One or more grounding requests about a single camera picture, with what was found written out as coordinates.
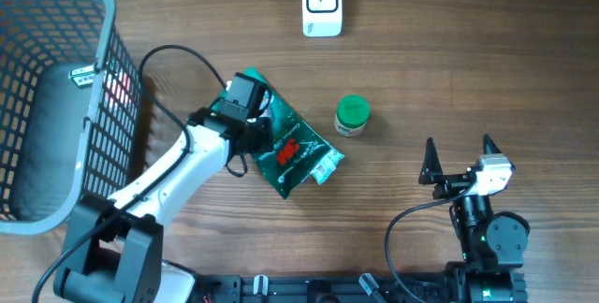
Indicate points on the white green flat box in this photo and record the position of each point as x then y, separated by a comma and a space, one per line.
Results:
83, 77

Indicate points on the light green wipes packet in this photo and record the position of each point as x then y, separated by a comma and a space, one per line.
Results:
319, 164

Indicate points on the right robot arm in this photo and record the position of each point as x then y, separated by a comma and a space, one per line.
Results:
492, 243

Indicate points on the pink Kleenex tissue pack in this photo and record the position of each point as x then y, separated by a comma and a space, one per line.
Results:
118, 89

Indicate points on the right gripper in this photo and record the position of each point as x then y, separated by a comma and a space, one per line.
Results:
450, 183

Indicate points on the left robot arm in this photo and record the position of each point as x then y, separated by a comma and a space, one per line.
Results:
113, 250

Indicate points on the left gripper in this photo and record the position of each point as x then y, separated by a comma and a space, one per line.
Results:
265, 128

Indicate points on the green 3M gloves packet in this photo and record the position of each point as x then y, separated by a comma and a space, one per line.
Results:
292, 136

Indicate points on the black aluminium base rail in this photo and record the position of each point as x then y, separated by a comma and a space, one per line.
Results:
351, 289

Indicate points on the white barcode scanner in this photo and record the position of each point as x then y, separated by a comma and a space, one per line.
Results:
322, 18

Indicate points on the green lidded small jar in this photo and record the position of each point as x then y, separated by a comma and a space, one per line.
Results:
352, 114

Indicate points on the grey plastic shopping basket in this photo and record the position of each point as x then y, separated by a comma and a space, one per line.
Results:
59, 142

